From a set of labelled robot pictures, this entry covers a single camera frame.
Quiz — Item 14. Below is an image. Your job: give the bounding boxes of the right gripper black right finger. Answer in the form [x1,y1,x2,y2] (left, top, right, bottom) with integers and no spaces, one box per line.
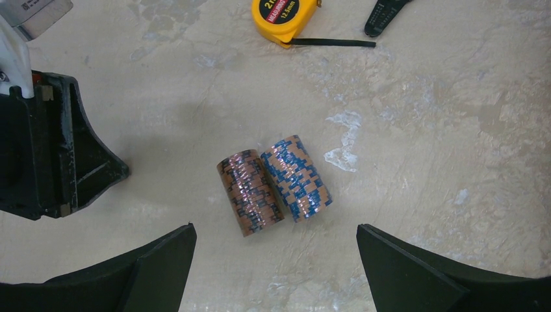
[356,224,550,311]

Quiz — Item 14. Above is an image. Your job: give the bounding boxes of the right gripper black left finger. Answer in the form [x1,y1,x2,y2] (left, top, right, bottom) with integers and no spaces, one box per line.
[1,223,197,311]

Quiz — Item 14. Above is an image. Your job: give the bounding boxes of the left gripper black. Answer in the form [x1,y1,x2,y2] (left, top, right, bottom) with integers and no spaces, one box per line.
[1,71,130,220]

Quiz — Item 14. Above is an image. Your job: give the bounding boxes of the brown black poker chip stack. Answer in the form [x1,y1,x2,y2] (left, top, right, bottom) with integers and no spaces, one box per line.
[216,149,285,237]

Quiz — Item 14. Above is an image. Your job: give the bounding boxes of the brown blue poker chip stack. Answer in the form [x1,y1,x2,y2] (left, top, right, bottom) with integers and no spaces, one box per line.
[260,135,333,222]

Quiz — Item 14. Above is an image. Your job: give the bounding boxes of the yellow tape measure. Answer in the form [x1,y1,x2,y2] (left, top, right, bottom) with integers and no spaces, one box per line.
[251,0,376,48]

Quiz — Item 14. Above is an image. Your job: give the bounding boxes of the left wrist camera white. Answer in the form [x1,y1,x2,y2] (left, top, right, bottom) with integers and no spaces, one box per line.
[1,0,73,99]

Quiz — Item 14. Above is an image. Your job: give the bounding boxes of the black handled pliers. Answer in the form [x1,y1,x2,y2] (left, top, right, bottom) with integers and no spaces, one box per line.
[364,0,411,38]

